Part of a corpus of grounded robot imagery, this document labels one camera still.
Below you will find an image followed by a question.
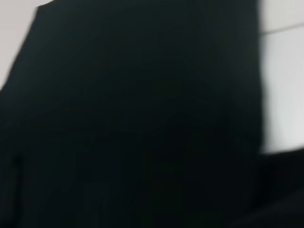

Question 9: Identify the black shirt with white print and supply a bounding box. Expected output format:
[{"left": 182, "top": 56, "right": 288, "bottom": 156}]
[{"left": 0, "top": 0, "right": 304, "bottom": 228}]

